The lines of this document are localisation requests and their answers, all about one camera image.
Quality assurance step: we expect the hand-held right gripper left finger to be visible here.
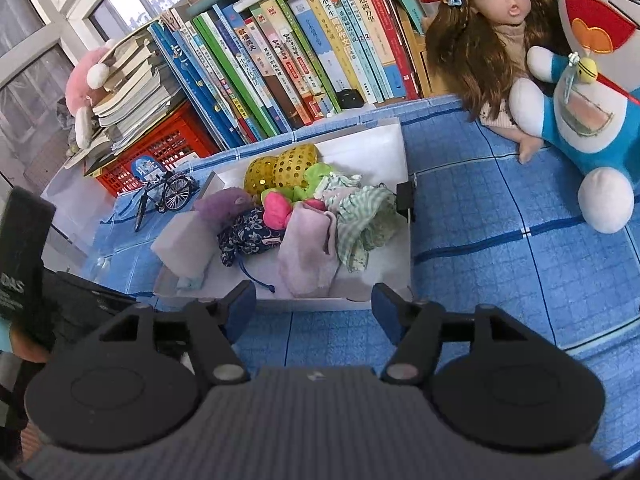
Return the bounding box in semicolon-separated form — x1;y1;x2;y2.
97;280;258;386

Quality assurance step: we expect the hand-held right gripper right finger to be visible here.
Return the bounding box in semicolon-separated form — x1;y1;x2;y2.
371;282;527;385

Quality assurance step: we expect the navy floral drawstring pouch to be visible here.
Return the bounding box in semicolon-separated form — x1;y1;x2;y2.
217;208;287;293

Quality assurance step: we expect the pale pink cloth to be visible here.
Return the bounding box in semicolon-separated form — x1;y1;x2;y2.
277;205;341;298

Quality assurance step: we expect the white sponge block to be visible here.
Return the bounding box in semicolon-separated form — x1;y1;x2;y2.
151;210;221;281

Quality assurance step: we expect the green checked cloth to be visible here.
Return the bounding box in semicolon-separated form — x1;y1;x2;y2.
336;185;401;275

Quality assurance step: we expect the pink and green plush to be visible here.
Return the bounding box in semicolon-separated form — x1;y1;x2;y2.
262;162;333;231

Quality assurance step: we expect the purple fluffy plush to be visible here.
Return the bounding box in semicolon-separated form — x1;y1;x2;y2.
194;187;256;226

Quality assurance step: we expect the small floral cloth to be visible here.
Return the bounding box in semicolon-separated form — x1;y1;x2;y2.
320;172;363;206

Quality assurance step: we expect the yellow sequin plush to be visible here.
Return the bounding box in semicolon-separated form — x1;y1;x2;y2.
272;144;321;192
244;156;278;196

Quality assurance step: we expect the white cardboard box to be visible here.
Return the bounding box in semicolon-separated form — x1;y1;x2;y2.
152;117;413;313

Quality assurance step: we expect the person's left hand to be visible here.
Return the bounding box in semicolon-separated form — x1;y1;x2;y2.
7;324;53;365

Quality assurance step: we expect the black binder clip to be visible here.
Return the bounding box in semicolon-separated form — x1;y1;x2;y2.
396;175;418;223

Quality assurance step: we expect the blue checkered tablecloth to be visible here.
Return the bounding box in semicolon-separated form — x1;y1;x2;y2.
85;95;640;466

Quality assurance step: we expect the black toy bicycle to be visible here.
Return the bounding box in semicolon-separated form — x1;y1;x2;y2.
134;170;198;233

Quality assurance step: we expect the round blue sign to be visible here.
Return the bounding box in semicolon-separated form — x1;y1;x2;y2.
131;156;166;183

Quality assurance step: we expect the pink and white plush toy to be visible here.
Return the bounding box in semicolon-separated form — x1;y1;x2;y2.
65;40;121;146

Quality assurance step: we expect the red plastic crate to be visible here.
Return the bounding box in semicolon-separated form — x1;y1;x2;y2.
96;100;221;198

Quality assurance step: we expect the stack of lying books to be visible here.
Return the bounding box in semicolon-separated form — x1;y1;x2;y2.
65;35;186;171

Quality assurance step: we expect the row of standing books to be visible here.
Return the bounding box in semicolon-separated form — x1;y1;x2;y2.
147;0;431;153

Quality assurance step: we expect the blue cat plush toy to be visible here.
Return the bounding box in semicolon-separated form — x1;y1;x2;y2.
509;0;640;235

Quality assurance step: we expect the brown-haired doll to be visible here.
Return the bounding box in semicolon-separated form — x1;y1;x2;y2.
424;0;571;165

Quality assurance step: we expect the white window frame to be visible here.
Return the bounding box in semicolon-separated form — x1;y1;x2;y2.
0;0;186;191

